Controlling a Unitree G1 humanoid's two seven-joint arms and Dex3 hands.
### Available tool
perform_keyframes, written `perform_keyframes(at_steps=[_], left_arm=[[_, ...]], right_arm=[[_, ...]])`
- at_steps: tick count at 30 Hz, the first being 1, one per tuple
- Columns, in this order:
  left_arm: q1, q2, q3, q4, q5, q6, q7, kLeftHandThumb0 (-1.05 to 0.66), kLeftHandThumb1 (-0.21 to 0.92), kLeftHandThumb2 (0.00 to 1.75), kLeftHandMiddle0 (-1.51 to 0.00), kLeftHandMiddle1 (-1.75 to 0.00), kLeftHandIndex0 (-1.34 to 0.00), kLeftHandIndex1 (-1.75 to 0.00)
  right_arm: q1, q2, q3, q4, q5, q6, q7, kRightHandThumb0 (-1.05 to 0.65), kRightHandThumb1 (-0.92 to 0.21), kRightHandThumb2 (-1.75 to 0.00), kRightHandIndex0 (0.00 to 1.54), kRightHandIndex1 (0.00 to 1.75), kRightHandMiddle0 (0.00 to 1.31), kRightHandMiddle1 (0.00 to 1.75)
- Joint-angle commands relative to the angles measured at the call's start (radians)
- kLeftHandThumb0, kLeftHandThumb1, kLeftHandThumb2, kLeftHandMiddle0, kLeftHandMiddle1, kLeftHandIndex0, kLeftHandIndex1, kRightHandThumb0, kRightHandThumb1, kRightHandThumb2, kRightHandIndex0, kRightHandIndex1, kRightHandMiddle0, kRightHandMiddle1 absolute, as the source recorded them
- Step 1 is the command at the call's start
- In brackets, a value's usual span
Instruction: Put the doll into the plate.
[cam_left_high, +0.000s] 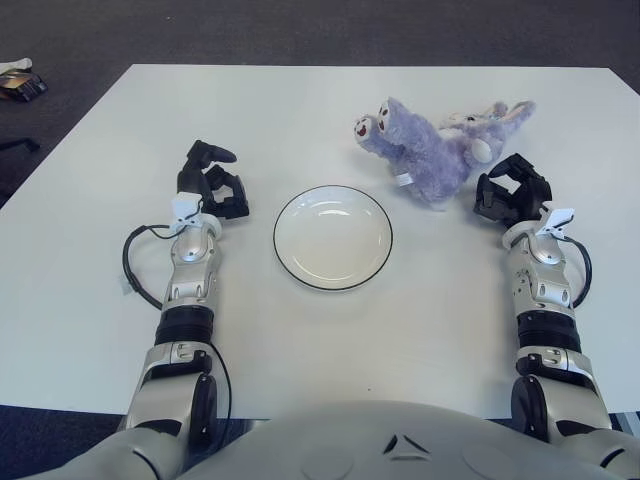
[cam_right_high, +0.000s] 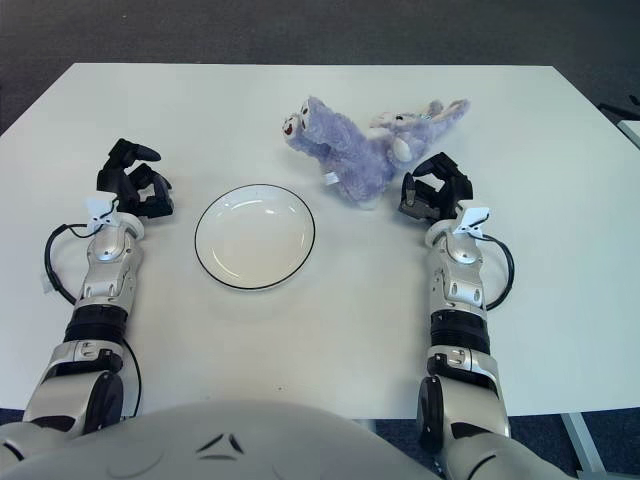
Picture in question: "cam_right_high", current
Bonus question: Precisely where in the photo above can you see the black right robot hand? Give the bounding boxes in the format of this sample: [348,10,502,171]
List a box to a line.
[397,152,475,224]

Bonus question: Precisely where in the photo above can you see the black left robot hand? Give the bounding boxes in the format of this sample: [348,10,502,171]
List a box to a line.
[96,138,176,219]

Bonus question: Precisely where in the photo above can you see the purple plush bunny doll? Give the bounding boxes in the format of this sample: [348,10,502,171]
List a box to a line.
[281,95,471,211]

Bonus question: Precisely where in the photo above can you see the white plate with black rim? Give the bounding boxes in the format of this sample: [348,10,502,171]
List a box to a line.
[194,184,317,291]

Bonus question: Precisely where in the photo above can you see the black furniture foot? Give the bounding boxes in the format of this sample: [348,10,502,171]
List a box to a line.
[598,97,640,121]

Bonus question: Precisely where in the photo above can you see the white furniture edge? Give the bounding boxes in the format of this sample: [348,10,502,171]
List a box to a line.
[618,118,640,149]

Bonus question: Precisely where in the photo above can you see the grey table leg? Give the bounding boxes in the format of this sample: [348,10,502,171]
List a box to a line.
[559,412,616,480]

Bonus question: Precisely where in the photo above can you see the grey robot torso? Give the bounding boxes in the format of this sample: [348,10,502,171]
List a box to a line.
[0,399,451,480]

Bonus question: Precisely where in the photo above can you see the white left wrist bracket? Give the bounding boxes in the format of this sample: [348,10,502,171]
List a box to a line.
[83,197,121,234]

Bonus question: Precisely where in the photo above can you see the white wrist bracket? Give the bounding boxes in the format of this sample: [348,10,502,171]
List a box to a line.
[83,197,121,234]
[453,205,492,236]

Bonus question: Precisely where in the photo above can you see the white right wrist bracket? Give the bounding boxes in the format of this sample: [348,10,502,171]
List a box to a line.
[453,205,492,236]

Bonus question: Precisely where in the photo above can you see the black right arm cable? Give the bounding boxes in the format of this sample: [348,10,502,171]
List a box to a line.
[479,234,516,311]

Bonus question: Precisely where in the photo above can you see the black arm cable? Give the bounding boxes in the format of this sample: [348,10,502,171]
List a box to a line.
[479,234,516,311]
[43,223,144,419]

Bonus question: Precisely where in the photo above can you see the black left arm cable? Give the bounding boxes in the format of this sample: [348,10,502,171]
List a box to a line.
[43,223,144,419]

